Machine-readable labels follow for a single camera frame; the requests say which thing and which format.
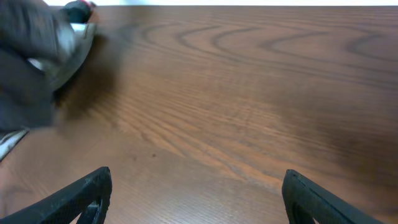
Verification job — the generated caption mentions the grey shorts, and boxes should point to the grey shorts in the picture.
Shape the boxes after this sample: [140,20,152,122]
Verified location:
[1,0,96,158]

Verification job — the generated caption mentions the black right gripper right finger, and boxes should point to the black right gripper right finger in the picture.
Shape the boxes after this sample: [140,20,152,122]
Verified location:
[282,169,380,224]

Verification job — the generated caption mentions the black garment with red trim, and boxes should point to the black garment with red trim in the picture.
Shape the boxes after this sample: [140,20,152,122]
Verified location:
[61,0,96,24]

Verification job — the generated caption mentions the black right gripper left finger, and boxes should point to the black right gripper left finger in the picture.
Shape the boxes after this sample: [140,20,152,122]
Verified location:
[1,167,113,224]

